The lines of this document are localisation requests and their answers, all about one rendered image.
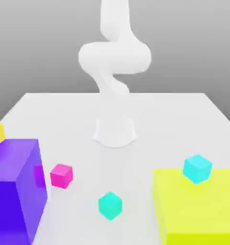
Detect small pink cube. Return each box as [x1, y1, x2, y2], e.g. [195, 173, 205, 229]
[49, 163, 74, 190]

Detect small teal cube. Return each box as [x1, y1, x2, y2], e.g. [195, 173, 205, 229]
[98, 191, 123, 222]

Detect small cyan cube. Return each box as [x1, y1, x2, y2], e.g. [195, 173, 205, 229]
[182, 154, 214, 185]

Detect large yellow-green box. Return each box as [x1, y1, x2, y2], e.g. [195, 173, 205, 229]
[151, 167, 230, 245]

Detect large purple box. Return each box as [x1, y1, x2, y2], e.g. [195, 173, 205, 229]
[0, 138, 48, 245]

